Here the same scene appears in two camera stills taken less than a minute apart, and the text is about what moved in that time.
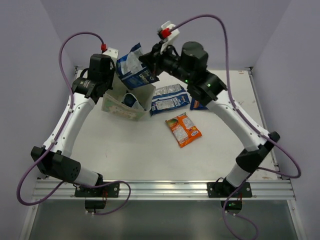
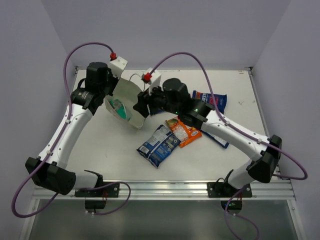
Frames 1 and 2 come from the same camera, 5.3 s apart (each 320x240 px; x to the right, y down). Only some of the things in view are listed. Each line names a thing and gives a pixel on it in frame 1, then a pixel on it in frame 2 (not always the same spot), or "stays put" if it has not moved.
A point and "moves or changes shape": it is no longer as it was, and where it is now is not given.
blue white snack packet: [169, 97] moves or changes shape
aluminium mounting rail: [164, 189] stays put
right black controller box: [233, 206] stays put
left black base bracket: [109, 190] stays put
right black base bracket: [225, 189] stays put
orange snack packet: [184, 130] stays put
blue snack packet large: [132, 72] → [159, 145]
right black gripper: [154, 61] → [144, 99]
